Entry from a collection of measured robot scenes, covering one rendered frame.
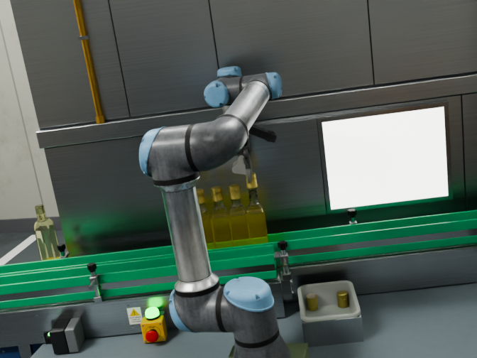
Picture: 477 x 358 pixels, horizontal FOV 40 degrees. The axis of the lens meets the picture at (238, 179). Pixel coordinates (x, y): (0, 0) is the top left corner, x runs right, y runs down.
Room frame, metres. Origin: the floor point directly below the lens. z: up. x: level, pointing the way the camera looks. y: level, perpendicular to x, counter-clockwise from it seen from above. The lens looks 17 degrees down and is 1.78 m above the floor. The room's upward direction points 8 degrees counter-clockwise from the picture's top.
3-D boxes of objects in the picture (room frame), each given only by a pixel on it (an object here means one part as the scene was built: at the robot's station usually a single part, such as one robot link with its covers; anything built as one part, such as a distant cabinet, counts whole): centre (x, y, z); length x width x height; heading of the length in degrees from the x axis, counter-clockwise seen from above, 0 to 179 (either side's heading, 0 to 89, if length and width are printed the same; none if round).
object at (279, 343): (1.50, 0.01, 0.88); 0.15 x 0.15 x 0.10
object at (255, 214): (2.03, -0.04, 0.99); 0.06 x 0.06 x 0.21; 85
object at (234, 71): (2.03, -0.02, 1.48); 0.09 x 0.08 x 0.11; 159
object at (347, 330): (1.82, -0.22, 0.79); 0.27 x 0.17 x 0.08; 176
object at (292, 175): (2.15, -0.27, 1.15); 0.90 x 0.03 x 0.34; 86
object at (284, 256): (1.90, -0.11, 0.95); 0.17 x 0.03 x 0.12; 176
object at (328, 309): (1.79, -0.21, 0.80); 0.22 x 0.17 x 0.09; 176
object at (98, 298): (1.90, 0.50, 0.94); 0.07 x 0.04 x 0.13; 176
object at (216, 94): (1.93, 0.00, 1.48); 0.11 x 0.11 x 0.08; 69
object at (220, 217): (2.04, 0.08, 0.99); 0.06 x 0.06 x 0.21; 85
